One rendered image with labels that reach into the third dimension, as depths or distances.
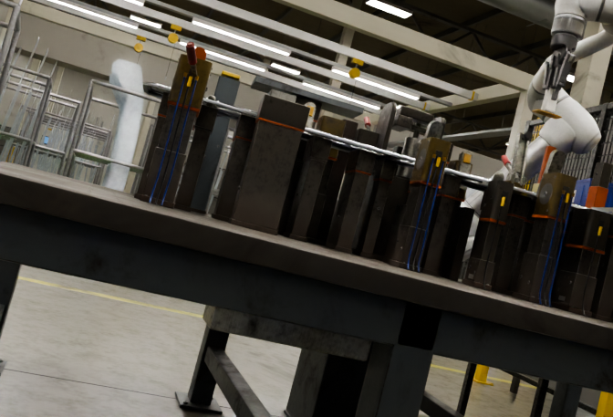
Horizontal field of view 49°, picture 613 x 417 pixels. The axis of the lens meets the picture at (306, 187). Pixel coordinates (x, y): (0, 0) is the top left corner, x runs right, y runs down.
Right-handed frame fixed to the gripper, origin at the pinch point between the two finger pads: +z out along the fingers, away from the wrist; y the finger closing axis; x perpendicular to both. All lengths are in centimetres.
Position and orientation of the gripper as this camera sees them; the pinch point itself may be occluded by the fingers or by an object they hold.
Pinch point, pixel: (549, 101)
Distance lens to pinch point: 216.0
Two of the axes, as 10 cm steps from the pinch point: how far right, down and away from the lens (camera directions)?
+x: -9.5, -2.6, -1.7
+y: -1.9, 0.2, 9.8
